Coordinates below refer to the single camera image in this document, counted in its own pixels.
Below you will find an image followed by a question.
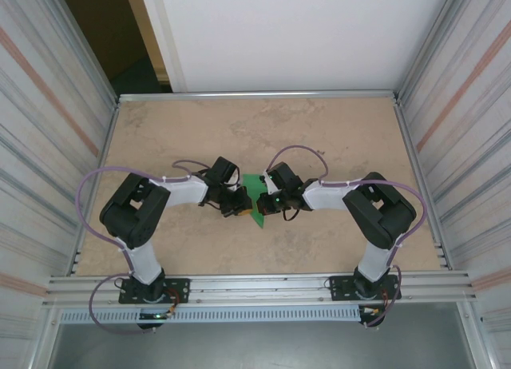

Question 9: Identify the aluminium upright post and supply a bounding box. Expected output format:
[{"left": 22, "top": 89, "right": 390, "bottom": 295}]
[
  {"left": 50, "top": 0, "right": 121, "bottom": 106},
  {"left": 394, "top": 0, "right": 471, "bottom": 102}
]

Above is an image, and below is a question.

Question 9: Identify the small controller board with wires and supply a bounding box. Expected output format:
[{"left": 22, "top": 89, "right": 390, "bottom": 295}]
[
  {"left": 137, "top": 309, "right": 176, "bottom": 321},
  {"left": 358, "top": 304, "right": 386, "bottom": 318}
]

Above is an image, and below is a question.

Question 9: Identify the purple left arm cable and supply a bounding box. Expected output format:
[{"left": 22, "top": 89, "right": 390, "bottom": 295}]
[{"left": 75, "top": 160, "right": 208, "bottom": 336}]

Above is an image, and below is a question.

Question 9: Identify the translucent corrugated enclosure panel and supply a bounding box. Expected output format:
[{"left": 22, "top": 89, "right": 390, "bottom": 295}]
[
  {"left": 398, "top": 0, "right": 511, "bottom": 369},
  {"left": 0, "top": 0, "right": 117, "bottom": 369}
]

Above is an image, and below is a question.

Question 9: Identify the wide aluminium mounting rail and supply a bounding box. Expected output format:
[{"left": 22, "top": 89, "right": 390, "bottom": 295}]
[{"left": 42, "top": 271, "right": 478, "bottom": 308}]

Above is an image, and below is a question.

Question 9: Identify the aluminium table edge rail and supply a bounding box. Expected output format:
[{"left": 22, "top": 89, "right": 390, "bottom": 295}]
[
  {"left": 117, "top": 89, "right": 400, "bottom": 103},
  {"left": 393, "top": 99, "right": 452, "bottom": 271},
  {"left": 70, "top": 99, "right": 121, "bottom": 276}
]

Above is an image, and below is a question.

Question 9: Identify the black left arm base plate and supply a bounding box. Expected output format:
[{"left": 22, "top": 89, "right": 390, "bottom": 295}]
[{"left": 118, "top": 278, "right": 191, "bottom": 305}]

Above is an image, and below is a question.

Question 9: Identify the green paper sheet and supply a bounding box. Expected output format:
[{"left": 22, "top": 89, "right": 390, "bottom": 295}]
[{"left": 242, "top": 173, "right": 267, "bottom": 229}]

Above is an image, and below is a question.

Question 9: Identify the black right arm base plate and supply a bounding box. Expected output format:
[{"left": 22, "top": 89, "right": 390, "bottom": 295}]
[{"left": 329, "top": 273, "right": 400, "bottom": 302}]

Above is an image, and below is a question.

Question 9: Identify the grey slotted cable duct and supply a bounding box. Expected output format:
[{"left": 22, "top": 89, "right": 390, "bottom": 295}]
[{"left": 59, "top": 307, "right": 362, "bottom": 324}]

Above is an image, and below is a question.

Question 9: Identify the white door frame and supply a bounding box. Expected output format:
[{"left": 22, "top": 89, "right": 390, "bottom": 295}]
[{"left": 122, "top": 0, "right": 188, "bottom": 93}]

